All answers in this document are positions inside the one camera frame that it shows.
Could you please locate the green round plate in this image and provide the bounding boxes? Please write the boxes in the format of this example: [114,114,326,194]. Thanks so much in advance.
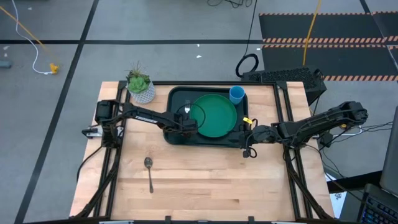
[189,93,238,139]

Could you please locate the blue plastic cup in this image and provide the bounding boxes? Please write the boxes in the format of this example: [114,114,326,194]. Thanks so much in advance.
[229,85,246,105]

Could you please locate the dark green plastic tray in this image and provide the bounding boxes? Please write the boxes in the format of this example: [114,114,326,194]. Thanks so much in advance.
[163,85,251,149]

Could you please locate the silver metal spoon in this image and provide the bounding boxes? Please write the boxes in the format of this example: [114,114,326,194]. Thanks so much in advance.
[144,156,155,194]

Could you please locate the succulent plant in white pot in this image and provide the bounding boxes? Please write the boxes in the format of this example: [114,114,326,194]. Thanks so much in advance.
[125,60,157,105]

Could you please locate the black perforated box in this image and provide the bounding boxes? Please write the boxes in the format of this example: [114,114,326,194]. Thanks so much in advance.
[241,65,328,106]

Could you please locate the black power adapter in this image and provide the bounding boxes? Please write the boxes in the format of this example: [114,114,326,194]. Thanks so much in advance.
[320,132,334,148]

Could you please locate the black mat with hazard stripes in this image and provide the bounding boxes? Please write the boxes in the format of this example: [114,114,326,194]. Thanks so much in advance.
[262,44,398,82]
[259,11,398,44]

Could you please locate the white paper sheet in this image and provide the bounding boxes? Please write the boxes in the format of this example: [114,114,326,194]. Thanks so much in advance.
[328,191,348,219]

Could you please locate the grey monitor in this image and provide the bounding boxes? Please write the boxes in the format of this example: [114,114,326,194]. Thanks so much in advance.
[380,105,398,197]

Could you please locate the black keyboard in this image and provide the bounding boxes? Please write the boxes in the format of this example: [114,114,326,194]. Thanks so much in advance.
[356,183,398,224]

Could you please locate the black aluminium table frame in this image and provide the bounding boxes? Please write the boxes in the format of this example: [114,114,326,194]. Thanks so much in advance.
[70,80,336,222]

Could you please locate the silver arm base bracket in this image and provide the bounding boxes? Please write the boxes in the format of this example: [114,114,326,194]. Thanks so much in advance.
[81,125,104,139]

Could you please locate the white power cable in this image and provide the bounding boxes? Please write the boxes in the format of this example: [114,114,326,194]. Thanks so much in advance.
[333,126,364,138]

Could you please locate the black looped cable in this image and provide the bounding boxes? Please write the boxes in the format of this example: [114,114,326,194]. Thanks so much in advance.
[234,0,260,79]

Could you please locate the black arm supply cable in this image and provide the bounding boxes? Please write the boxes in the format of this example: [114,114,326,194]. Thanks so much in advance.
[76,145,105,183]

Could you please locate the yellow extension cable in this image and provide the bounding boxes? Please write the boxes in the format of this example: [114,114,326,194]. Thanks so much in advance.
[302,0,322,67]

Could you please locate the black floor cable bundle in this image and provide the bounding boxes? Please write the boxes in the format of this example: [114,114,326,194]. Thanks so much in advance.
[331,121,394,146]

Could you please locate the black tangled floor cables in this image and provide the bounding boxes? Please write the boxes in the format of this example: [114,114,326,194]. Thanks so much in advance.
[206,0,253,9]

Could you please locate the white floor cable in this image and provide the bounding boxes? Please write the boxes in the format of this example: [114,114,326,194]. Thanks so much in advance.
[11,0,53,75]

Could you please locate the yellow floor cable with plug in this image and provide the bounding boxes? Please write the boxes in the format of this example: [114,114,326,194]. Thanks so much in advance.
[0,5,60,75]

